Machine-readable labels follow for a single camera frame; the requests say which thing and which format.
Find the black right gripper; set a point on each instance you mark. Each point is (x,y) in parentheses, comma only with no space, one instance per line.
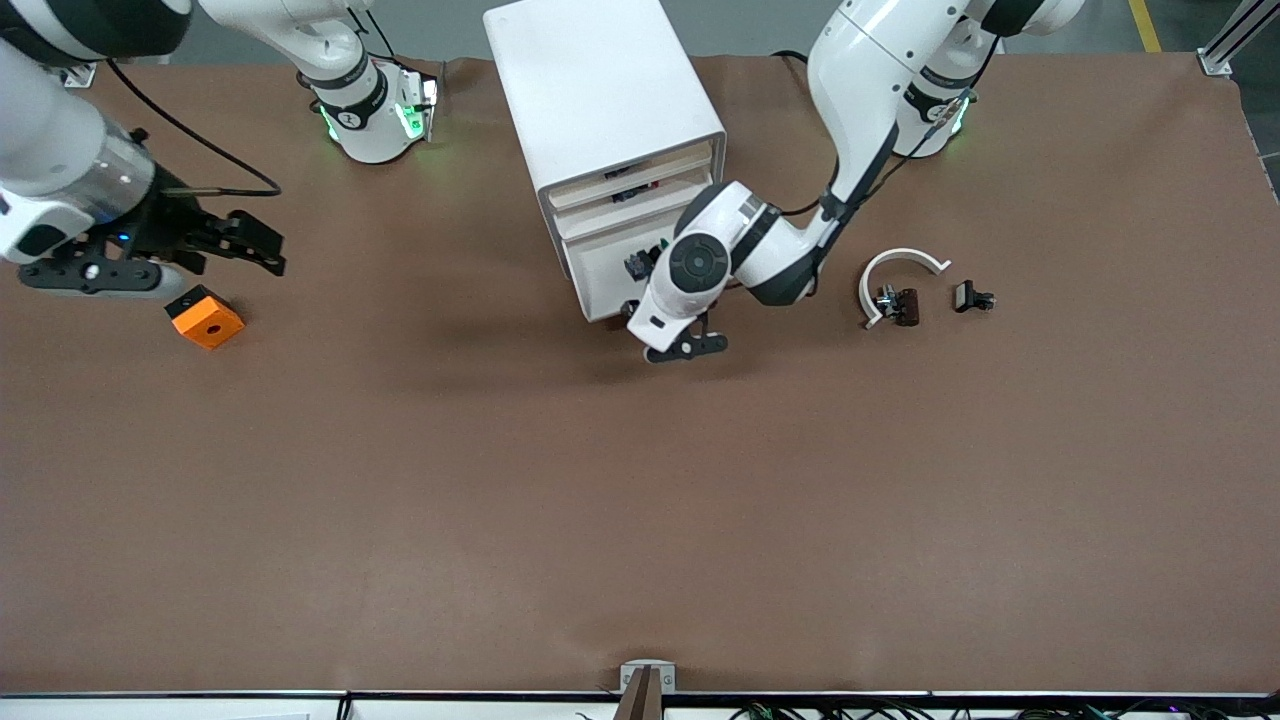
(167,228)

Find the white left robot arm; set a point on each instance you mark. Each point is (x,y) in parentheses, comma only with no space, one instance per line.
(860,60)

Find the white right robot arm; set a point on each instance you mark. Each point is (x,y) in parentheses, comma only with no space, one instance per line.
(60,150)

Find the orange and black box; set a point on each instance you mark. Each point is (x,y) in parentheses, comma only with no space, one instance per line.
(205,320)

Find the brown component with metal clip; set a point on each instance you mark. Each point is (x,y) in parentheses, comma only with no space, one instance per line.
(907,306)

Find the white curved plastic piece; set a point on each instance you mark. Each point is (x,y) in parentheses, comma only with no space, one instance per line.
(905,253)

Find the small black component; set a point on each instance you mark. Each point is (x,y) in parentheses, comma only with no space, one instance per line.
(966,295)

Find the aluminium frame profile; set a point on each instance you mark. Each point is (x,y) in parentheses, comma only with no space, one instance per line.
(80,75)
(1235,35)

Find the grey metal edge bracket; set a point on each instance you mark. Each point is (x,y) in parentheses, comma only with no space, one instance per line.
(648,667)

